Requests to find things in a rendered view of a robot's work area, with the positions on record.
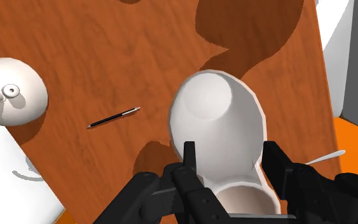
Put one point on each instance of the white desk lamp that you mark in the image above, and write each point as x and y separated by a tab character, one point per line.
17	108

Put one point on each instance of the brown wooden table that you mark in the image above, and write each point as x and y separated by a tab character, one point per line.
104	46

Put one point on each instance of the white flat book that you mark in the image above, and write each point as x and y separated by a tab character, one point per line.
8	192

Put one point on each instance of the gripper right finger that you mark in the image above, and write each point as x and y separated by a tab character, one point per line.
315	195

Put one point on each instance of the white round vase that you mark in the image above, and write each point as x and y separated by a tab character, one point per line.
216	133

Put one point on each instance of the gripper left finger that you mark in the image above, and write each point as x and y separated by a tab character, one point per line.
178	198

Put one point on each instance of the white slender utensil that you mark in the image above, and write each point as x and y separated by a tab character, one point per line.
329	156

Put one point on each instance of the black pencil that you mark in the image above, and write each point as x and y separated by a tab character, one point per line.
112	118

